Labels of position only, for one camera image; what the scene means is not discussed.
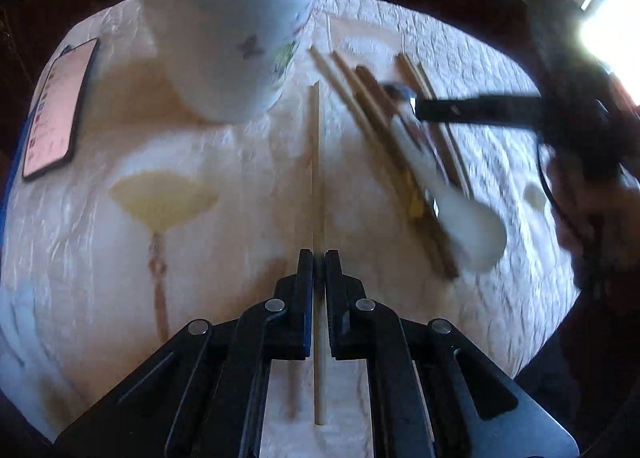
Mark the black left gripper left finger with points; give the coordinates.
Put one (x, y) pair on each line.
(203, 393)

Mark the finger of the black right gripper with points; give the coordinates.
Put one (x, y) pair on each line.
(498, 111)

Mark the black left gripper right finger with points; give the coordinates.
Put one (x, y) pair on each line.
(432, 392)

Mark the light wooden chopstick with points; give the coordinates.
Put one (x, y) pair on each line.
(320, 333)

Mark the thin bamboo chopstick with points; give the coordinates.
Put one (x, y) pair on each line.
(442, 123)

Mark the metal spoon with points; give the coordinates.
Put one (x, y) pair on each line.
(404, 98)

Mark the person's right hand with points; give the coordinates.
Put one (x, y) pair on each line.
(597, 223)

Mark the dark wooden chopstick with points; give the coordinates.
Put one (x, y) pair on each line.
(440, 137)

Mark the dark brown chopstick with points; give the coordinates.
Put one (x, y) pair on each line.
(382, 110)

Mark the tan bamboo chopstick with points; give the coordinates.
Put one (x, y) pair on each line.
(379, 109)

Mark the light bamboo chopstick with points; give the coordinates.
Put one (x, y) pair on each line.
(337, 80)

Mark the white quilted tablecloth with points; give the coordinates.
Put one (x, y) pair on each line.
(77, 312)

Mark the smartphone with lit screen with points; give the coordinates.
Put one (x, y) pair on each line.
(51, 137)

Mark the white floral cup blue rim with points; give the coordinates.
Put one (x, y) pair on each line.
(227, 59)

